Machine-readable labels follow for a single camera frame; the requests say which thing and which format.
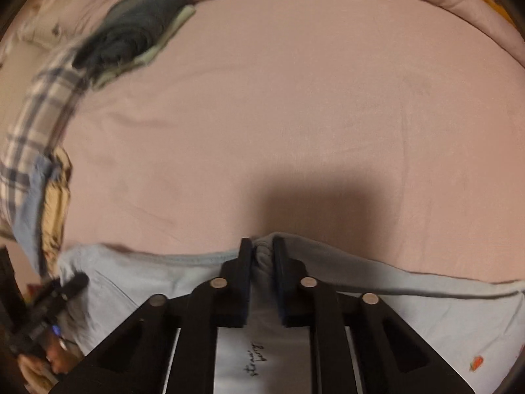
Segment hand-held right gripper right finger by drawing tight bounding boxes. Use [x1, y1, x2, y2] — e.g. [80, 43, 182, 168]
[272, 236, 476, 394]

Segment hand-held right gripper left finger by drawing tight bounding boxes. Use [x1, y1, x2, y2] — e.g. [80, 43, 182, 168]
[49, 237, 252, 394]

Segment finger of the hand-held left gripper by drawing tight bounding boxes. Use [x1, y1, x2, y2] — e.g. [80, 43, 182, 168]
[57, 273, 90, 298]

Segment light blue pants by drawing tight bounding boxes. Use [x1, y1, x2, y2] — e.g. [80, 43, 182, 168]
[57, 232, 525, 394]

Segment person's left hand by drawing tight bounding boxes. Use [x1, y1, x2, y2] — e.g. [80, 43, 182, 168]
[18, 332, 83, 390]

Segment yellow plaid cloth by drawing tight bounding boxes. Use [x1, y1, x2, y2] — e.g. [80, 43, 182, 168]
[41, 148, 74, 275]

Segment light blue denim garment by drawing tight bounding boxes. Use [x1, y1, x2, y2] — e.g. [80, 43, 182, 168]
[12, 156, 56, 275]

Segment blue white plaid cloth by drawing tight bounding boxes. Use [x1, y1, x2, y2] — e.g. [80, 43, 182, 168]
[0, 37, 89, 222]

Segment pink bed sheet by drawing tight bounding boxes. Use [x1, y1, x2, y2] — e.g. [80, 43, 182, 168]
[0, 0, 525, 288]

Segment dark folded clothes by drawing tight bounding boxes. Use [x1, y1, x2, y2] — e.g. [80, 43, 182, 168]
[72, 0, 193, 78]

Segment light green folded cloth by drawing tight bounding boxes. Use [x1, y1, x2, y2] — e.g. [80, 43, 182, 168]
[92, 4, 198, 91]

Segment yellow printed blanket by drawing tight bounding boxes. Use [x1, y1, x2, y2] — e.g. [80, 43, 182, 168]
[468, 0, 518, 26]

